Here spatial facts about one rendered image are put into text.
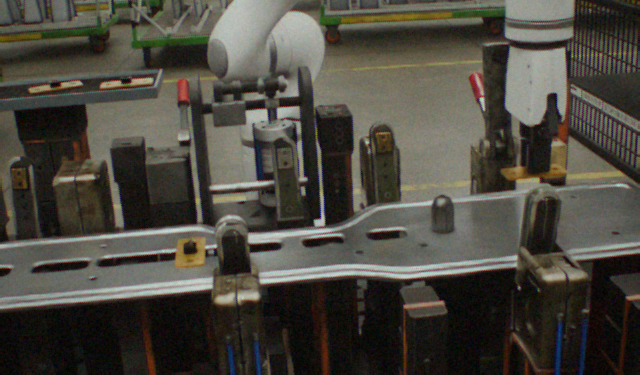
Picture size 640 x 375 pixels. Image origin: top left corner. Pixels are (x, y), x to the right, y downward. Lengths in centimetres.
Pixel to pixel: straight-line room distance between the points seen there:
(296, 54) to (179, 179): 41
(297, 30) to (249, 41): 12
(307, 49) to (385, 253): 58
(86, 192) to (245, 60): 41
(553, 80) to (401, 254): 29
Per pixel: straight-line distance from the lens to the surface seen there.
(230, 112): 115
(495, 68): 120
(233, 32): 141
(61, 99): 128
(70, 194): 117
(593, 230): 110
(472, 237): 106
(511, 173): 109
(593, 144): 222
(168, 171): 118
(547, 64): 100
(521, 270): 93
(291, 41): 146
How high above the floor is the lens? 144
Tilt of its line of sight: 19 degrees down
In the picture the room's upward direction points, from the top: 3 degrees counter-clockwise
